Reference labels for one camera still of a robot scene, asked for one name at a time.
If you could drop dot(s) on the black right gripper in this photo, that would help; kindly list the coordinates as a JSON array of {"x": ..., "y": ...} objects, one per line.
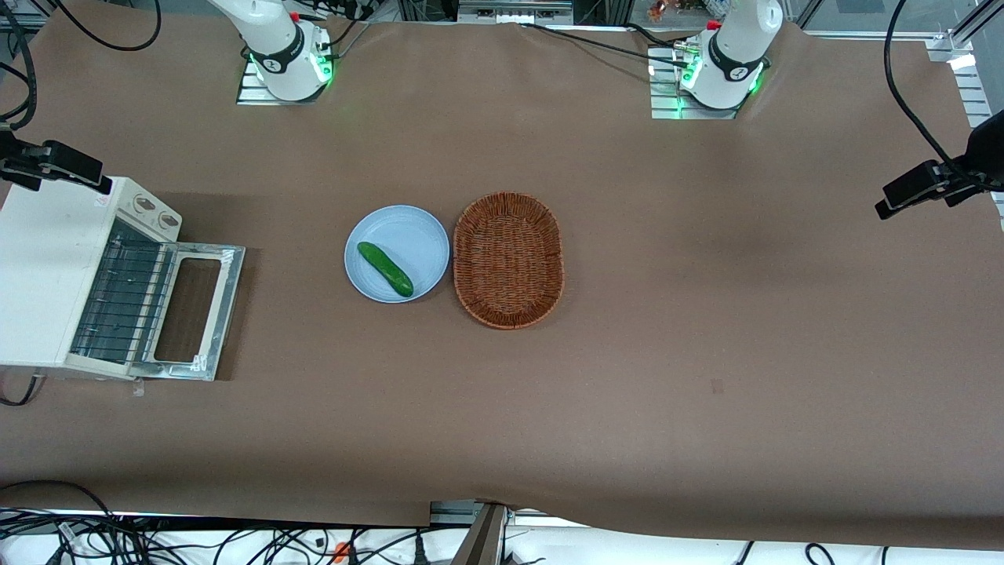
[{"x": 31, "y": 159}]

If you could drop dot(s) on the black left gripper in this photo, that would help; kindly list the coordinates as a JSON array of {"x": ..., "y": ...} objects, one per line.
[{"x": 946, "y": 181}]

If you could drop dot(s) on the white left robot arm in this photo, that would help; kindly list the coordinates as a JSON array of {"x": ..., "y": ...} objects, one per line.
[{"x": 741, "y": 39}]

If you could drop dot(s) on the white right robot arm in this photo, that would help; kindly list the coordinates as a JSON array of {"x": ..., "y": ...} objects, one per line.
[{"x": 271, "y": 35}]

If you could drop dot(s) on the white toaster oven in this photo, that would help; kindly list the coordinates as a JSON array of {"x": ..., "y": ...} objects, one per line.
[{"x": 39, "y": 275}]

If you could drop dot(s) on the round oven knob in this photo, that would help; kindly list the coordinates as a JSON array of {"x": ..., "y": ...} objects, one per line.
[
  {"x": 167, "y": 220},
  {"x": 143, "y": 204}
]

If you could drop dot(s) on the small clear plastic block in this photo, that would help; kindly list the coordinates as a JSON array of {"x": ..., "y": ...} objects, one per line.
[{"x": 139, "y": 387}]

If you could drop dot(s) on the brown paper table cover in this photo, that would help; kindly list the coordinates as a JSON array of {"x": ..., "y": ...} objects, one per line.
[{"x": 706, "y": 314}]

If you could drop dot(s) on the green cucumber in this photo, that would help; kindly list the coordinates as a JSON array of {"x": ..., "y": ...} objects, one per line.
[{"x": 384, "y": 269}]

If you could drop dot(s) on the light blue plate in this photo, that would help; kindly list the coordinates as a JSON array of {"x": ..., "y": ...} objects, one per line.
[{"x": 408, "y": 235}]

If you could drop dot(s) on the brown wicker basket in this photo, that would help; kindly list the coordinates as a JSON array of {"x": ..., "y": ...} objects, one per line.
[{"x": 508, "y": 259}]

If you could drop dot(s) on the silver box device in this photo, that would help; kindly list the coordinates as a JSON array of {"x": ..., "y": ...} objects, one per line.
[{"x": 514, "y": 12}]

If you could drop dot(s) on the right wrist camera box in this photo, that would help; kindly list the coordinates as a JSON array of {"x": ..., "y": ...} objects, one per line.
[{"x": 74, "y": 163}]

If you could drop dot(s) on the ridged aluminium frame profile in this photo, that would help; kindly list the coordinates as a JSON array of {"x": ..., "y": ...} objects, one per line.
[{"x": 976, "y": 98}]

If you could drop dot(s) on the aluminium corner bracket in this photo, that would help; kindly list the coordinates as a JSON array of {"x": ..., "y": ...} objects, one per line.
[{"x": 949, "y": 51}]

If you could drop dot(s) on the aluminium profile post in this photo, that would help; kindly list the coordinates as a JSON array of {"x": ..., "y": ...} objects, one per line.
[{"x": 482, "y": 541}]

